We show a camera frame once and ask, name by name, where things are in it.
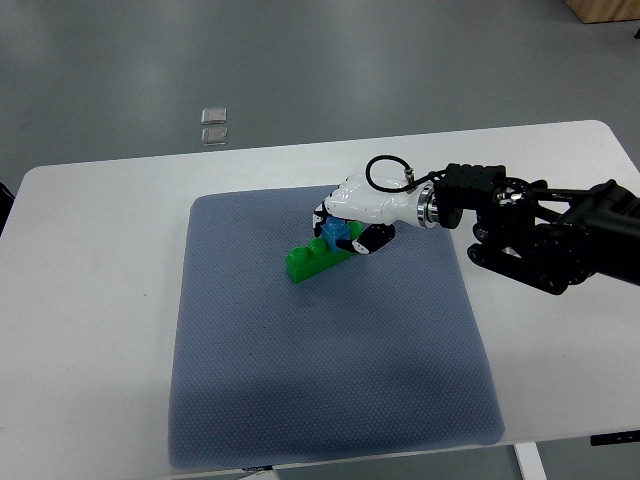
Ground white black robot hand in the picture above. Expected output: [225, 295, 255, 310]
[312, 173, 434, 255]

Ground small blue block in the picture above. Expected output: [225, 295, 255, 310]
[321, 216, 351, 253]

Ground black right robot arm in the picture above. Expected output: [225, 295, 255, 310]
[426, 164, 639, 295]

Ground long green block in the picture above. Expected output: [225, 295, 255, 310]
[285, 221, 364, 284]

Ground blue-grey textured mat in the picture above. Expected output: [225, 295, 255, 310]
[168, 186, 504, 469]

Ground upper metal floor plate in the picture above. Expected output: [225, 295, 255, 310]
[200, 106, 227, 125]

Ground wooden box corner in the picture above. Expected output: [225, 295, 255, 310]
[565, 0, 639, 24]

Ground white table leg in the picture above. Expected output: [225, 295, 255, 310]
[513, 442, 547, 480]

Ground black object at left edge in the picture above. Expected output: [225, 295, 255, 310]
[0, 183, 15, 233]

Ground black table control panel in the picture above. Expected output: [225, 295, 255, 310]
[590, 430, 640, 447]

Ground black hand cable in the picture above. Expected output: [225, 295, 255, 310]
[364, 154, 449, 193]

